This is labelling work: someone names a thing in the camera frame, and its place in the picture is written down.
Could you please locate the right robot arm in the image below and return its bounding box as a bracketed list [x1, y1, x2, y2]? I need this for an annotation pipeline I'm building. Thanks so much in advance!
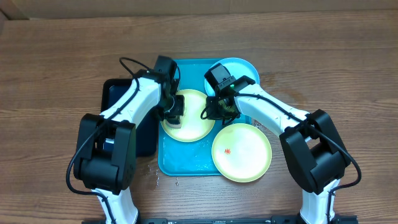
[202, 63, 354, 223]

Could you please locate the teal plastic tray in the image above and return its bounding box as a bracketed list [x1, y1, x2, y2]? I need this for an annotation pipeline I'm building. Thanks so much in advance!
[157, 58, 261, 177]

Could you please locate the green plate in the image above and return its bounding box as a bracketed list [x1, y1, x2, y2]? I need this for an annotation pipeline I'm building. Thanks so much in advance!
[211, 123, 272, 183]
[161, 89, 215, 142]

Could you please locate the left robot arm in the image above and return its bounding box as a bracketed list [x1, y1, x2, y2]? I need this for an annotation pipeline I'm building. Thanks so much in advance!
[65, 55, 184, 223]

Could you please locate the black plastic tray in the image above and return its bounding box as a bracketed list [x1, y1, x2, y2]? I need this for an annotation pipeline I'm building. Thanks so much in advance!
[101, 78, 159, 157]

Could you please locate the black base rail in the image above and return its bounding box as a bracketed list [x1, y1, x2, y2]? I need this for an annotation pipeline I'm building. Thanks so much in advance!
[81, 215, 359, 224]

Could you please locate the light blue plate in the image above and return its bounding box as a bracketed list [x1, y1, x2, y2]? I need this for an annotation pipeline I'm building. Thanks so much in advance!
[205, 57, 260, 96]

